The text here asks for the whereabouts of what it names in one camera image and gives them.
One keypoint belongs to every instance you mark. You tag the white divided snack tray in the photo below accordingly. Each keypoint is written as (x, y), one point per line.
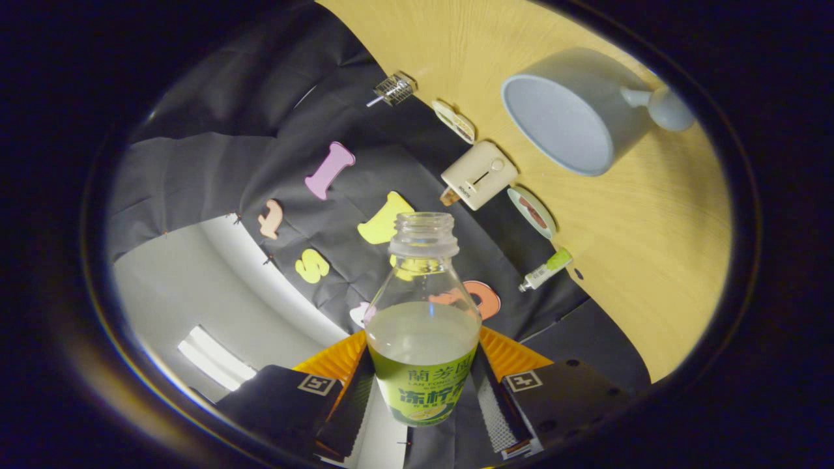
(454, 122)

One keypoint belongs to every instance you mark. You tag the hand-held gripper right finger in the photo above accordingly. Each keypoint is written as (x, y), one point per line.
(567, 397)

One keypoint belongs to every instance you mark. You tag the brown toast slice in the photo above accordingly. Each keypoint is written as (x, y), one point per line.
(449, 197)

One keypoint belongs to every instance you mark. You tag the pale green plate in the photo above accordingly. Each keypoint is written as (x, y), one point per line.
(521, 212)

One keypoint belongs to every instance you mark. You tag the slim white bottle green label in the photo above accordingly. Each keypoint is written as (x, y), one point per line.
(541, 273)

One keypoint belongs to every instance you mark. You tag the pale blue cup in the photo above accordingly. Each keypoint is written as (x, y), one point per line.
(567, 124)

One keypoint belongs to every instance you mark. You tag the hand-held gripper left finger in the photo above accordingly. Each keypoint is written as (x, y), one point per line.
(352, 410)

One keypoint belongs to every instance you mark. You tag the wooden table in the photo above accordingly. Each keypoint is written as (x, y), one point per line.
(651, 228)

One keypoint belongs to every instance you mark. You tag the white straw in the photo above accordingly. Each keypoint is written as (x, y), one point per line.
(374, 101)

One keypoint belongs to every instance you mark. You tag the brown bread piece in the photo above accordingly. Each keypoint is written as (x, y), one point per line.
(528, 204)
(541, 220)

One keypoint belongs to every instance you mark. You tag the clear juice bottle green label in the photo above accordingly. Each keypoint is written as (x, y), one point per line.
(422, 332)

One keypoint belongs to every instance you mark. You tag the cream toaster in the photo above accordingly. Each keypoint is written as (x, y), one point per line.
(482, 172)

